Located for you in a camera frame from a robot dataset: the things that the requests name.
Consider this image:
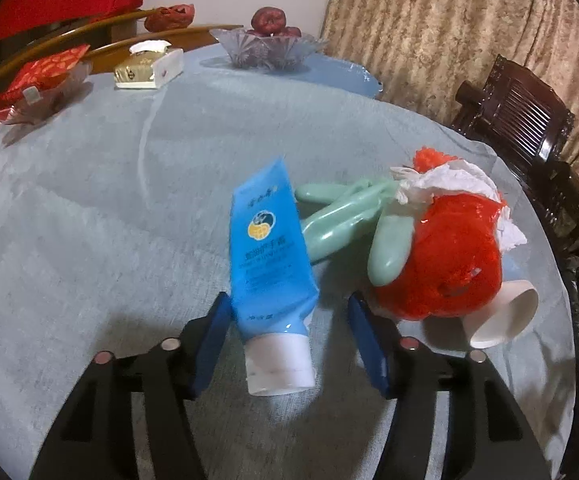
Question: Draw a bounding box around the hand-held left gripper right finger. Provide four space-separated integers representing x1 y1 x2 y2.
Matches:
347 292 553 480

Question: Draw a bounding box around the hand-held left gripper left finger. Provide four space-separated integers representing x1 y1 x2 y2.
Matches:
28 292 234 480

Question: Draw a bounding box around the blue hand cream tube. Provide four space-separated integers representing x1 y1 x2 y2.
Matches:
228 156 320 397

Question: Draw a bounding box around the red plastic bag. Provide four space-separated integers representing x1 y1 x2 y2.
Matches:
369 192 510 321

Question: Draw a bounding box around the green rubber glove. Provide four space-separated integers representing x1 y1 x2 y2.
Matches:
294 177 415 283

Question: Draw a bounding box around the white paper cup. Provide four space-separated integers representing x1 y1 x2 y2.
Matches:
462 280 540 350

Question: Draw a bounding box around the crumpled white tissue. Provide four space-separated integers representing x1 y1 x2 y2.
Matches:
389 160 527 253

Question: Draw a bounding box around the small orange foam net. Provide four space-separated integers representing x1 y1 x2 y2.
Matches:
412 146 457 173

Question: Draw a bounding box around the blue tablecloth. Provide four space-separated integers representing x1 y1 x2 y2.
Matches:
200 47 384 101

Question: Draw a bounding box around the dark wooden armchair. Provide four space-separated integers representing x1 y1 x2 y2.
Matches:
449 54 579 241

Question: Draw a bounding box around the gold white tissue box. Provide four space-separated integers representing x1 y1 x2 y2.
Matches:
114 39 185 90

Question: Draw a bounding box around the small glass dish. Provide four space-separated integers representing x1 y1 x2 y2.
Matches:
0 62 93 126

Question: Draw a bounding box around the glass fruit bowl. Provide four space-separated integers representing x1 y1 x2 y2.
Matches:
210 27 329 71

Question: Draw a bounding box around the red patterned packet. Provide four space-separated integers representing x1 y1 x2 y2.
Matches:
0 44 91 123

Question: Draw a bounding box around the beige patterned curtain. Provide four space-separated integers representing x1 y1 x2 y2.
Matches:
322 0 579 181

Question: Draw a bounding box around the red pumpkin ornament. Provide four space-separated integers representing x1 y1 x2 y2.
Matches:
144 3 195 32

